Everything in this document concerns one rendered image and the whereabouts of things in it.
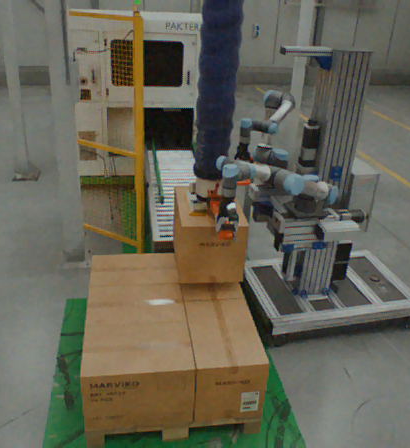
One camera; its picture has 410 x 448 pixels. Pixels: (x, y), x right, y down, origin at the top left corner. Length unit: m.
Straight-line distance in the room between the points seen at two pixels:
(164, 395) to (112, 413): 0.30
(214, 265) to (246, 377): 0.70
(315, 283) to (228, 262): 1.05
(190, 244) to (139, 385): 0.85
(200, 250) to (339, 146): 1.18
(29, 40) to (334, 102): 9.56
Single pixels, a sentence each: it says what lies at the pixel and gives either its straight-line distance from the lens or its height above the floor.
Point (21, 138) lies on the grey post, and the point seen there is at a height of 0.51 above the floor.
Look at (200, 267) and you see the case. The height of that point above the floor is 0.79.
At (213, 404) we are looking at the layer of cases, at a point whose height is 0.27.
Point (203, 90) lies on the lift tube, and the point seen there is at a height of 1.81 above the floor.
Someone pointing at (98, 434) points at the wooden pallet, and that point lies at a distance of 2.95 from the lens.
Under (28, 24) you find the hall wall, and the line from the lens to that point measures 12.02.
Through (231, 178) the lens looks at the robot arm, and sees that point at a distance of 2.37.
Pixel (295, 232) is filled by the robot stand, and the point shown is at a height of 0.90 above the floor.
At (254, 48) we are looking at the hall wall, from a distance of 12.80.
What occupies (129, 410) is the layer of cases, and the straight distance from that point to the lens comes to 2.82.
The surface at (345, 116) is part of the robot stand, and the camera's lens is 3.32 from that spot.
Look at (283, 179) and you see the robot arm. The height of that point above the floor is 1.39.
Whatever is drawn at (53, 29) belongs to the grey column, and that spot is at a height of 2.00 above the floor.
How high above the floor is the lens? 2.38
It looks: 27 degrees down
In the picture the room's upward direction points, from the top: 3 degrees clockwise
